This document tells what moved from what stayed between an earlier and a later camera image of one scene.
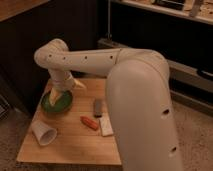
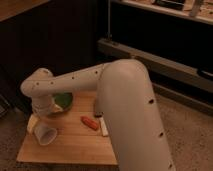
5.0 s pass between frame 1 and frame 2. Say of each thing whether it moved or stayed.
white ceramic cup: stayed
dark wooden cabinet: stayed
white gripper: moved
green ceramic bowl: stayed
